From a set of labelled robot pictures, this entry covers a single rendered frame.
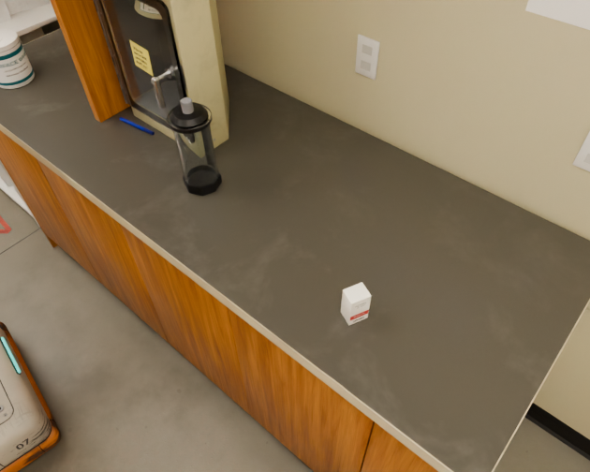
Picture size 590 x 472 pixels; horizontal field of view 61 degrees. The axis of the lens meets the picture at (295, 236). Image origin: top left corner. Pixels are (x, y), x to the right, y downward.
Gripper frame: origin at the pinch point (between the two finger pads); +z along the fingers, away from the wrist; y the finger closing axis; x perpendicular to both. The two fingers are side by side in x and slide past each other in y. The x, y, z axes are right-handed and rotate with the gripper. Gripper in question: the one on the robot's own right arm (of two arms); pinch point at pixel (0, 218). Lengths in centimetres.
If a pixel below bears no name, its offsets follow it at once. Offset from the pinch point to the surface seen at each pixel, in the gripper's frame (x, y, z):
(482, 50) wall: -109, -54, 19
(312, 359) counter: -31, -76, 20
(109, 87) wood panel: -42, 29, 16
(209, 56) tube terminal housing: -66, -5, 6
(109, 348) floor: 38, 16, 92
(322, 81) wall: -89, -9, 40
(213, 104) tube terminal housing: -59, -5, 18
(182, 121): -49, -18, 3
